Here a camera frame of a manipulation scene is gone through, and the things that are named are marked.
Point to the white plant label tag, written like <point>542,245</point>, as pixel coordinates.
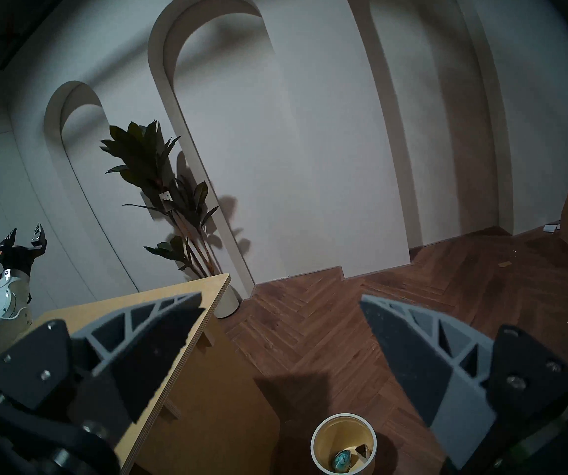
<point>164,198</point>

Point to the cream round trash bin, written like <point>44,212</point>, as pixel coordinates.
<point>321,439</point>

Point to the light wooden table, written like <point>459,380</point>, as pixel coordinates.
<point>214,404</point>

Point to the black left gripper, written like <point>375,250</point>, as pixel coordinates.
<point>19,259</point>

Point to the white paper on floor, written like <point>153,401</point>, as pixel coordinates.
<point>551,227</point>

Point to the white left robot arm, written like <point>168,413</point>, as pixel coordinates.
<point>1,301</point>

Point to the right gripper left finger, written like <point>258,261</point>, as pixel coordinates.
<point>140,350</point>

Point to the white plant pot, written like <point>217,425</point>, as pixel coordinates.
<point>227,303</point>

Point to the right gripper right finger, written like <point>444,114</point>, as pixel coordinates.
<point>413,360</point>

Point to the teal clear plastic package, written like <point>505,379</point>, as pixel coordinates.
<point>342,460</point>

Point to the tall green leafy plant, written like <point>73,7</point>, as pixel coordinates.
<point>150,157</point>

